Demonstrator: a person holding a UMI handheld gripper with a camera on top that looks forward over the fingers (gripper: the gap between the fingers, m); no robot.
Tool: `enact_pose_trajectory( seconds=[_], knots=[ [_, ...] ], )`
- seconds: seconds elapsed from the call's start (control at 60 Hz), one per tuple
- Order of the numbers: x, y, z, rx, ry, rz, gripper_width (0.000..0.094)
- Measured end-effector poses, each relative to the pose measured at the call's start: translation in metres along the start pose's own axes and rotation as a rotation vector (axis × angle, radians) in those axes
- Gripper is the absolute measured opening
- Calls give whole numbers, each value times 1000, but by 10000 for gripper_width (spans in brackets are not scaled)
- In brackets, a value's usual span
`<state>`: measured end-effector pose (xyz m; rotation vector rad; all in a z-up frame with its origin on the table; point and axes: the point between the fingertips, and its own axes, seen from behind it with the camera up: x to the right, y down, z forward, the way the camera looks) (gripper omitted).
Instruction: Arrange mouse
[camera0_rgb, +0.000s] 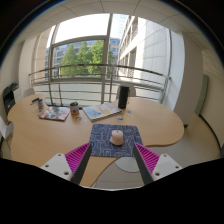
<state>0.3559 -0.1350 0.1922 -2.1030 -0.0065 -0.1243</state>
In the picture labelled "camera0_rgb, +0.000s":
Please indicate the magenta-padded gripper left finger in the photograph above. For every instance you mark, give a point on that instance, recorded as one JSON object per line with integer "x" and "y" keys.
{"x": 58, "y": 165}

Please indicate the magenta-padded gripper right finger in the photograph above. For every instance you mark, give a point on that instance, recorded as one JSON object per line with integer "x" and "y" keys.
{"x": 165, "y": 165}

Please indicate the beige computer mouse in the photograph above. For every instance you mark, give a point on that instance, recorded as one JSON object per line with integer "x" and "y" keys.
{"x": 117, "y": 138}

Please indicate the blue patterned mouse pad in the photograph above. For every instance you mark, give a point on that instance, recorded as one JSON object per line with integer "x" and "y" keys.
{"x": 100, "y": 140}

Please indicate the grey round table base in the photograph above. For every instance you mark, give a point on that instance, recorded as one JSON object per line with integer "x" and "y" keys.
{"x": 126, "y": 165}

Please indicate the brown round sticker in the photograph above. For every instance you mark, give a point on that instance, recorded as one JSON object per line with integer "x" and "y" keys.
{"x": 78, "y": 117}

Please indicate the red magazine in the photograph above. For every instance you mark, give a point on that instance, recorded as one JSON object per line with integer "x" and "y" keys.
{"x": 55, "y": 113}

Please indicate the white mug with plant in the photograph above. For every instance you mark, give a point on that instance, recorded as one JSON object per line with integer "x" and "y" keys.
{"x": 74, "y": 110}

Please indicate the small blue white can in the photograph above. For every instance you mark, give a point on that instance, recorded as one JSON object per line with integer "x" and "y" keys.
{"x": 40, "y": 105}

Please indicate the small blue sticker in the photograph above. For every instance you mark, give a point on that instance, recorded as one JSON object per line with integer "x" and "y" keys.
{"x": 128, "y": 111}

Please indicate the blue white sticker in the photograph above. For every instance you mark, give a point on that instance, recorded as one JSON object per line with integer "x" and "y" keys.
{"x": 120, "y": 117}

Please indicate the light blue magazine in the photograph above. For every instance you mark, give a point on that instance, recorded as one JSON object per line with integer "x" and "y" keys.
{"x": 100, "y": 111}

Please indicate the black cylindrical flask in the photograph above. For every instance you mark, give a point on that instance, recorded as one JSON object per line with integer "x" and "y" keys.
{"x": 123, "y": 97}

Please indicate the black printer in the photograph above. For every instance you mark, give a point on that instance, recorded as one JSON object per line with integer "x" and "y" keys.
{"x": 10, "y": 98}

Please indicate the metal balcony railing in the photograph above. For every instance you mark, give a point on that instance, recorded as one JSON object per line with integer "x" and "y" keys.
{"x": 83, "y": 66}

